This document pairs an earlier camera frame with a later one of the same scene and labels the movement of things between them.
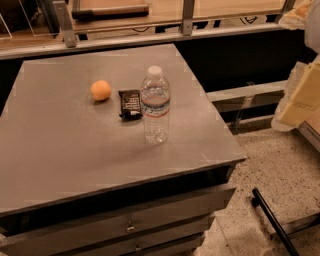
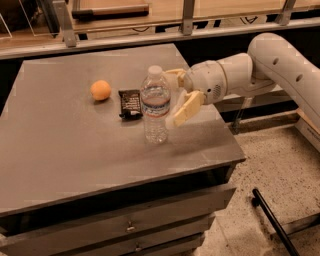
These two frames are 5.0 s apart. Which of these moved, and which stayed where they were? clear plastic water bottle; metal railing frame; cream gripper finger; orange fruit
Moved: cream gripper finger
Stayed: clear plastic water bottle; orange fruit; metal railing frame
